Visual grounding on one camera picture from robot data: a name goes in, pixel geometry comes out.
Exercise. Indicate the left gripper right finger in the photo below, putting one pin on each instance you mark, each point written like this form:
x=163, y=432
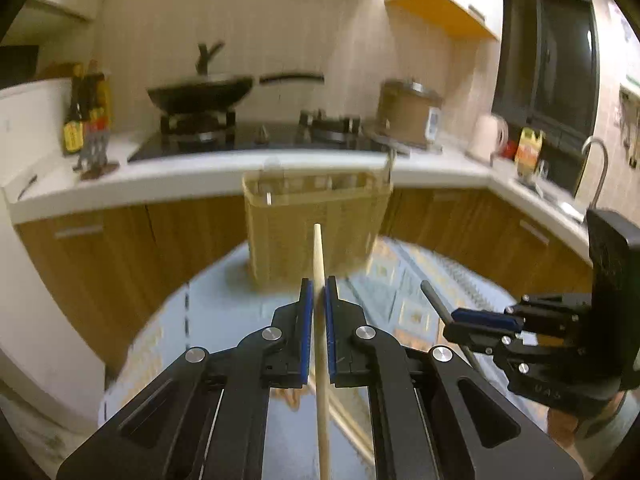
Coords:
x=399, y=381

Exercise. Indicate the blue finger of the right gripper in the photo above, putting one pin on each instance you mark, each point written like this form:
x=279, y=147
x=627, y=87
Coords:
x=481, y=331

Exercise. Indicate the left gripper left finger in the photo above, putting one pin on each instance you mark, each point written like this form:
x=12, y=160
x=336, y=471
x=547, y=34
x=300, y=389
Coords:
x=275, y=357

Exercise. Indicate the black spoon with metal handle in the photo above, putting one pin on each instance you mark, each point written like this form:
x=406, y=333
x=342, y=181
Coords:
x=447, y=319

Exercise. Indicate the wooden chopstick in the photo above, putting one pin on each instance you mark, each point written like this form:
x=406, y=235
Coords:
x=321, y=367

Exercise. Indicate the right hand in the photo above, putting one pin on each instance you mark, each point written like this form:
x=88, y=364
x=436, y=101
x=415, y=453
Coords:
x=592, y=441

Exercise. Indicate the beige plastic utensil basket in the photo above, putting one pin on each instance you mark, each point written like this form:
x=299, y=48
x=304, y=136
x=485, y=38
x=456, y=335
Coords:
x=283, y=207

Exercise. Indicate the yellow detergent bottle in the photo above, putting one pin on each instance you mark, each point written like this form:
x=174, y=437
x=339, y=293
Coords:
x=527, y=154

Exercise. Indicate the white electric kettle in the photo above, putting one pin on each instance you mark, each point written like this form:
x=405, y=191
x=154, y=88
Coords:
x=489, y=138

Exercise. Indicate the chrome sink faucet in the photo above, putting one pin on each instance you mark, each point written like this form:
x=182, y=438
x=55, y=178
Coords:
x=593, y=173

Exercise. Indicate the brown rice cooker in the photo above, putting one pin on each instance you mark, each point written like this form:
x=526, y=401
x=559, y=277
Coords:
x=409, y=112

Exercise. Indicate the black gas stove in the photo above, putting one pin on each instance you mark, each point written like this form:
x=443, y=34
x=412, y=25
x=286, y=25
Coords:
x=222, y=133

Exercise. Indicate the dark window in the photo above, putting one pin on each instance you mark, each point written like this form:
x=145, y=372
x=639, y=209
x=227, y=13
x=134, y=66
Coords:
x=549, y=64

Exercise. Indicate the black wok pan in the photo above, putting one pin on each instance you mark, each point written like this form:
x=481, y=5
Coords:
x=206, y=92

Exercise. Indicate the sauce bottle red label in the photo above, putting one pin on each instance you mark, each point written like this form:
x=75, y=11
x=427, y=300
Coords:
x=99, y=100

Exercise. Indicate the sauce bottle yellow label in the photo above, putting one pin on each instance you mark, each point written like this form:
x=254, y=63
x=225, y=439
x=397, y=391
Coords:
x=73, y=129

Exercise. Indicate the white refrigerator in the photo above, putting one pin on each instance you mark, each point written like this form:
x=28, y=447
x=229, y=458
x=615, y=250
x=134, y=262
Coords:
x=43, y=358

